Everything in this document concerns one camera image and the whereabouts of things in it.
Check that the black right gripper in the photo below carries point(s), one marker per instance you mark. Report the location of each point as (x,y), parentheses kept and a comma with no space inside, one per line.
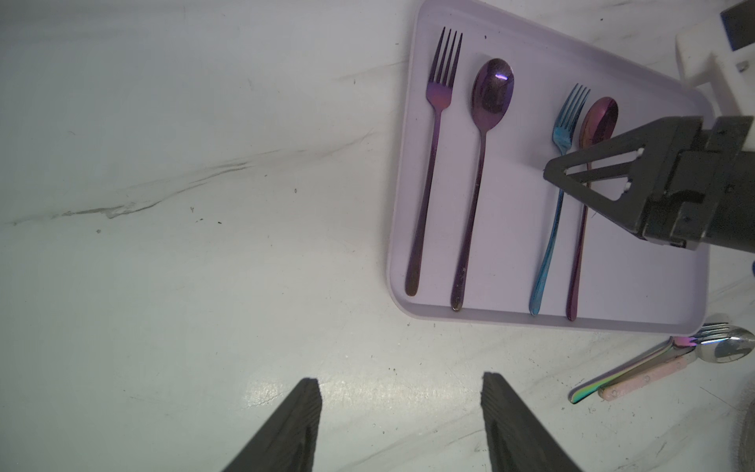
(671,181)

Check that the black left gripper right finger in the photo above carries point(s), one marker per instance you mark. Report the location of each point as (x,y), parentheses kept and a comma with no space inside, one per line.
(517,440)

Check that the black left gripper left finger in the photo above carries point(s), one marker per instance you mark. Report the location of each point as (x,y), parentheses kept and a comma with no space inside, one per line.
(287,441)

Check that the dark purple metal spoon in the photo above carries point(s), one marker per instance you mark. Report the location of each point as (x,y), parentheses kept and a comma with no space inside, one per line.
(491,96)

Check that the purple metal fork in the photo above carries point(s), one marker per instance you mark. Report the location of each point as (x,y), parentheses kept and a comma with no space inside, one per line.
(439,95)

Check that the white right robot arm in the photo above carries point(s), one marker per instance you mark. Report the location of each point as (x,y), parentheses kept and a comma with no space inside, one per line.
(720,52)

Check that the lavender plastic tray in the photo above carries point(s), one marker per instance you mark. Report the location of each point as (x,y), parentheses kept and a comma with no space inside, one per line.
(535,258)

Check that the rainbow handled fork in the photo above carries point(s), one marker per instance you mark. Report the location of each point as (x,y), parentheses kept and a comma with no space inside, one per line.
(709,333)

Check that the pink handled silver spoon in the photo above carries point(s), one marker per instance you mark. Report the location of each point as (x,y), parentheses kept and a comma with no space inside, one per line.
(739,344)

